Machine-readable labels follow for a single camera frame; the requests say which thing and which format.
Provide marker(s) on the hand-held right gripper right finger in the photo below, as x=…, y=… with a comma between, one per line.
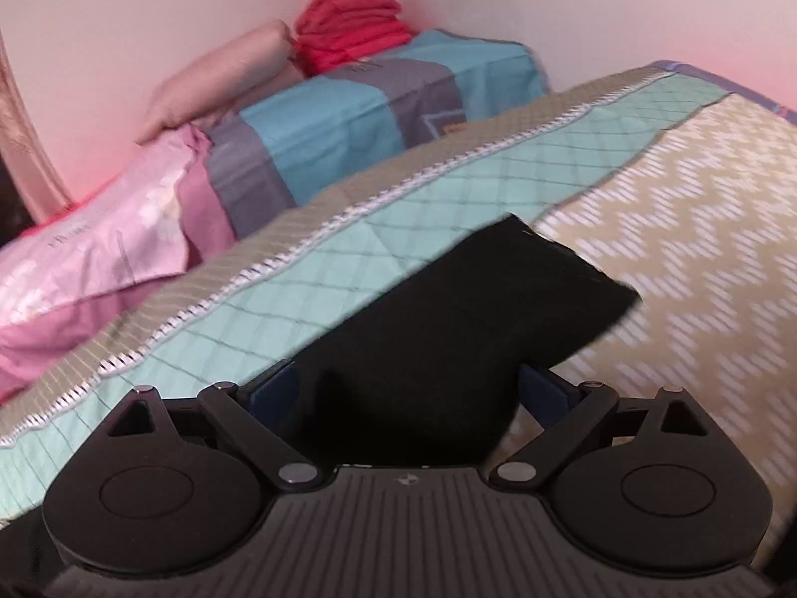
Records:
x=543, y=390

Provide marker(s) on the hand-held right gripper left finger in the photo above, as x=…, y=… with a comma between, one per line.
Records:
x=271, y=392

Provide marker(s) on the black pants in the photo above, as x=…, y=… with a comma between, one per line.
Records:
x=461, y=324

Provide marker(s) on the beige zigzag quilt teal border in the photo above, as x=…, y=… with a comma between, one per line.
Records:
x=685, y=230

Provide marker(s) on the pink floral duvet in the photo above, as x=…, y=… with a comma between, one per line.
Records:
x=93, y=243

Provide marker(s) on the blue grey striped bedding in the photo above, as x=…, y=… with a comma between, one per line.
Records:
x=348, y=118

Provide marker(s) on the peach pillow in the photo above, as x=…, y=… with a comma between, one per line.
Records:
x=212, y=75

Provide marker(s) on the beige pink curtain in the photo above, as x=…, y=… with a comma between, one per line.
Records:
x=25, y=137

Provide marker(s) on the red knitted blanket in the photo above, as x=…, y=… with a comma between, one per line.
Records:
x=348, y=18

